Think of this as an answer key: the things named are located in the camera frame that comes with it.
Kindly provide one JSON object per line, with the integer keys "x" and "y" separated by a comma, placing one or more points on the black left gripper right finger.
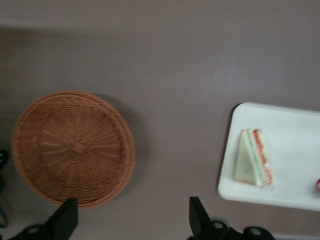
{"x": 198, "y": 217}

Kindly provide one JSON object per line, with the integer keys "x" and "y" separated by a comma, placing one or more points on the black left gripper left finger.
{"x": 63, "y": 220}

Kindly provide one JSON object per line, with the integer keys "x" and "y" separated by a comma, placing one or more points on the triangular sandwich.
{"x": 246, "y": 162}

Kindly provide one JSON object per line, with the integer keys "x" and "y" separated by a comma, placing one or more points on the round brown wicker basket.
{"x": 75, "y": 150}

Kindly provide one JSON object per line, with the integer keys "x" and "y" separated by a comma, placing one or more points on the white rectangular plastic tray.
{"x": 292, "y": 140}

